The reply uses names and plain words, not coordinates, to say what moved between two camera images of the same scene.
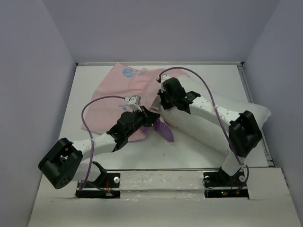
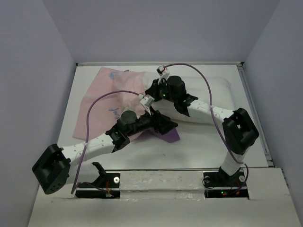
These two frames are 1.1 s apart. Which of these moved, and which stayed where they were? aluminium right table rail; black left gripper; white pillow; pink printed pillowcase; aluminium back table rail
Moved: pink printed pillowcase; white pillow; black left gripper
Stayed: aluminium back table rail; aluminium right table rail
